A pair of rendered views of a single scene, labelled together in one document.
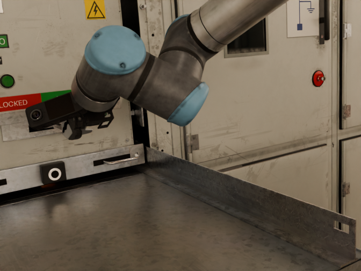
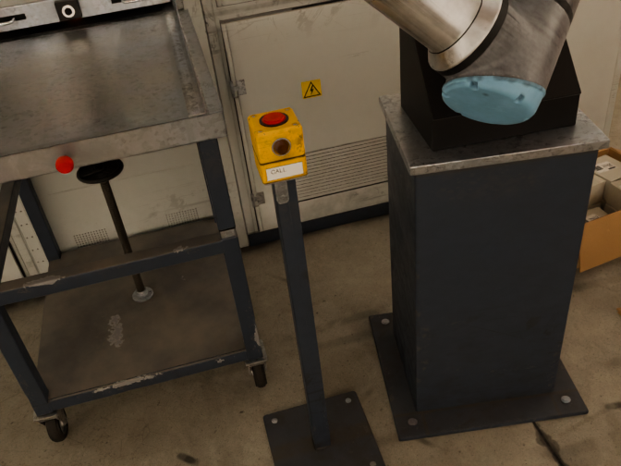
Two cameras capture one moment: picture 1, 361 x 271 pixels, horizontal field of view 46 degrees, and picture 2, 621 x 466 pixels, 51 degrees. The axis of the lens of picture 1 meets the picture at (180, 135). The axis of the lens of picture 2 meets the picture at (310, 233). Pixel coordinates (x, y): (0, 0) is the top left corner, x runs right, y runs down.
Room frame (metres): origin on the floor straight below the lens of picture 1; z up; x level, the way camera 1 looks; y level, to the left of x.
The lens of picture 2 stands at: (-0.43, -0.82, 1.40)
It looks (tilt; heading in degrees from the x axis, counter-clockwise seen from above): 37 degrees down; 20
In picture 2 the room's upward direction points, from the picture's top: 7 degrees counter-clockwise
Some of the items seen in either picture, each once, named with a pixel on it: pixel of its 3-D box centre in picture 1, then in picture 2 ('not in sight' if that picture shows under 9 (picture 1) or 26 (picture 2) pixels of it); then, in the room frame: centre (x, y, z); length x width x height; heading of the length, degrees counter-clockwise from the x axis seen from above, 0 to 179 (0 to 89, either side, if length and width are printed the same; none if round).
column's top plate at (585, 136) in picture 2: not in sight; (483, 119); (0.82, -0.77, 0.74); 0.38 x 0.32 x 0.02; 112
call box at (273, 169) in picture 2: not in sight; (277, 145); (0.49, -0.44, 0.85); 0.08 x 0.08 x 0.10; 30
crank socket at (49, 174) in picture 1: (53, 172); (68, 9); (1.06, 0.34, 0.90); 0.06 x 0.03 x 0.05; 120
